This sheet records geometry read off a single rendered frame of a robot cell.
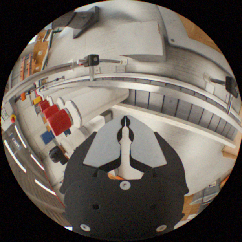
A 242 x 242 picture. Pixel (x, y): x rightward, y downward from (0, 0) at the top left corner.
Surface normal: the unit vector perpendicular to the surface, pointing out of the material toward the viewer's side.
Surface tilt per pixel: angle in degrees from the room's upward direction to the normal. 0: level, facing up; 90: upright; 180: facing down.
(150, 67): 0
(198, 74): 0
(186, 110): 0
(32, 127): 90
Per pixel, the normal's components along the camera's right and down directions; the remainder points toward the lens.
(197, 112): -0.53, 0.47
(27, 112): 0.84, 0.15
